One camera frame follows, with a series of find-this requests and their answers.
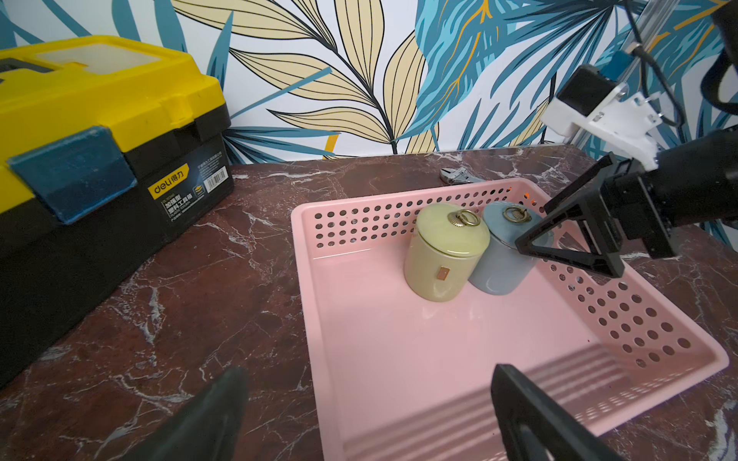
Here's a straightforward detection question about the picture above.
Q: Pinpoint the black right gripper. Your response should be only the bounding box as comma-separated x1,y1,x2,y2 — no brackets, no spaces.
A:
515,154,677,279

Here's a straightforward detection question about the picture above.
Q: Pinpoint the yellow black plastic toolbox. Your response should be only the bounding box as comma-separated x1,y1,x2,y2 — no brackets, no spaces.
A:
1,36,234,383

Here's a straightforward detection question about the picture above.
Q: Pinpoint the orange handled adjustable wrench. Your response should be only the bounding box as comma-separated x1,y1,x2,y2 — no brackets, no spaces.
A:
440,167,484,186

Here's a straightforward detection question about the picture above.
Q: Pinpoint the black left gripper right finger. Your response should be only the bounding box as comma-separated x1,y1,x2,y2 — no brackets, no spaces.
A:
491,364,621,460

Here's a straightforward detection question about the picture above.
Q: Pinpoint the pink perforated plastic basket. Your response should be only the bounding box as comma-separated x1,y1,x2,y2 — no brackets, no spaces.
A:
291,178,730,460

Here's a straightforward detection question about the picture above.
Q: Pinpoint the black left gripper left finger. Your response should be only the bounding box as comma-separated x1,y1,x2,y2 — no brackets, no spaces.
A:
123,367,248,460

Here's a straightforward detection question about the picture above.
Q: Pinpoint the yellow-green canister back row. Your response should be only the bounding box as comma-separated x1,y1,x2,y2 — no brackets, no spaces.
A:
404,204,491,303

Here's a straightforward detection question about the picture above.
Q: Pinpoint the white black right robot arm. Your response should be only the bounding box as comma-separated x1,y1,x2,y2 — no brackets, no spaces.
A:
515,128,737,279

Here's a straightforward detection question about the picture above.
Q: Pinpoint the blue canister back row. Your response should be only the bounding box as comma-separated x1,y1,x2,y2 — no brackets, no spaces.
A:
469,202,543,296

